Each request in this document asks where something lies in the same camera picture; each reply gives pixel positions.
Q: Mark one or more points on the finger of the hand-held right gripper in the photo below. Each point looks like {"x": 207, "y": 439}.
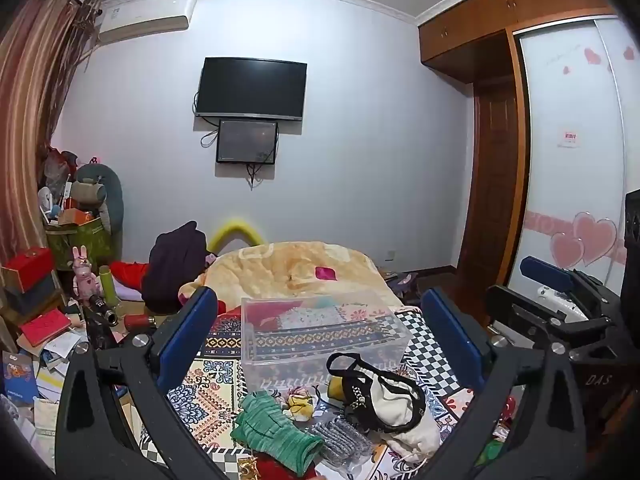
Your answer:
{"x": 520, "y": 312}
{"x": 545, "y": 271}

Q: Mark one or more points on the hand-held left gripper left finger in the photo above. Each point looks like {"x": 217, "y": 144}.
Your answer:
{"x": 187, "y": 336}

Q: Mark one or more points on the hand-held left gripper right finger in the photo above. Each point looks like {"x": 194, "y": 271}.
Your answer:
{"x": 450, "y": 340}

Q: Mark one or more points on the red cylinder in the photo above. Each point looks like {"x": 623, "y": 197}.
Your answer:
{"x": 137, "y": 321}

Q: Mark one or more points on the dark purple backpack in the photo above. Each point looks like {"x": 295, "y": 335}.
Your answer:
{"x": 175, "y": 265}

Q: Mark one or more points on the red garment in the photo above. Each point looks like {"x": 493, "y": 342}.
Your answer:
{"x": 129, "y": 272}

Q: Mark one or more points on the black scope tube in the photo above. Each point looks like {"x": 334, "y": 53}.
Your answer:
{"x": 102, "y": 312}

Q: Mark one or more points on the white bag with black trim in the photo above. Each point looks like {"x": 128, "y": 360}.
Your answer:
{"x": 395, "y": 410}

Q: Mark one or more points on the green bottle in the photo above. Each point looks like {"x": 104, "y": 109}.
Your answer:
{"x": 107, "y": 285}

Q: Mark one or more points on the brown wooden door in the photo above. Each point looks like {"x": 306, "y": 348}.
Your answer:
{"x": 492, "y": 185}

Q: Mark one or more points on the beige fleece blanket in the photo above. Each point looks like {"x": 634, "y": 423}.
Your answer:
{"x": 280, "y": 270}

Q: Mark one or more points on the pink rabbit toy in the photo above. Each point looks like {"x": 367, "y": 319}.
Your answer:
{"x": 85, "y": 280}

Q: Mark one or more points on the yellow foam tube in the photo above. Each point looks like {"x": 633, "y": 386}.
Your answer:
{"x": 235, "y": 229}

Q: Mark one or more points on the green knitted cloth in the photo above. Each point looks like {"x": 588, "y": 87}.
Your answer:
{"x": 270, "y": 432}

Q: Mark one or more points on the clear plastic storage box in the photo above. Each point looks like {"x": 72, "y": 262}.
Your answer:
{"x": 320, "y": 332}

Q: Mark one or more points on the small paper notice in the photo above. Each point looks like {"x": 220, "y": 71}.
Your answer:
{"x": 568, "y": 137}

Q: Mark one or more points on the pile of papers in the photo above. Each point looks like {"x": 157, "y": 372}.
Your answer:
{"x": 52, "y": 360}

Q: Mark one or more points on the green storage box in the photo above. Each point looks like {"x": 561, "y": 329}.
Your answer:
{"x": 82, "y": 245}

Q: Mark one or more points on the small magenta cloth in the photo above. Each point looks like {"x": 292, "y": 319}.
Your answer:
{"x": 326, "y": 273}

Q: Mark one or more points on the red notebook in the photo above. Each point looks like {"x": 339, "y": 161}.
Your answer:
{"x": 46, "y": 326}

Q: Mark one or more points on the gold shiny item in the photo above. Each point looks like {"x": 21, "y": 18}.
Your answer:
{"x": 247, "y": 469}

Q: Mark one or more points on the grey glittery socks in bag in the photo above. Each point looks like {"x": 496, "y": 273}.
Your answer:
{"x": 340, "y": 439}

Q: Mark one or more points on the red cloth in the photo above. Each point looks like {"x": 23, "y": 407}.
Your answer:
{"x": 272, "y": 467}

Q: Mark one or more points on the dark grey box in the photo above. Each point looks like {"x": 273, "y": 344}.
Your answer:
{"x": 32, "y": 297}

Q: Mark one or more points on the white sliding wardrobe door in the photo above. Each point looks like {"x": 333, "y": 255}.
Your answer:
{"x": 575, "y": 110}

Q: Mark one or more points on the blue book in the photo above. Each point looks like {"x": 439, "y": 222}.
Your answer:
{"x": 19, "y": 377}

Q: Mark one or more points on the red box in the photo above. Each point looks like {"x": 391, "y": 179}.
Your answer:
{"x": 27, "y": 267}

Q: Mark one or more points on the wooden overhead cabinet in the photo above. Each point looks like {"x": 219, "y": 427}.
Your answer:
{"x": 480, "y": 20}

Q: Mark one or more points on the striped brown curtain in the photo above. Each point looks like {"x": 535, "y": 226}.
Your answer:
{"x": 30, "y": 110}

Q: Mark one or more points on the white air conditioner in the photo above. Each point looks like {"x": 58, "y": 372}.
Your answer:
{"x": 145, "y": 17}

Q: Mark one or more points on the small black wall monitor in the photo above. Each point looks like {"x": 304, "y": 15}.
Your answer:
{"x": 246, "y": 141}

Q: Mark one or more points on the black wall television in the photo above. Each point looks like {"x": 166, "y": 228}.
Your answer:
{"x": 250, "y": 87}

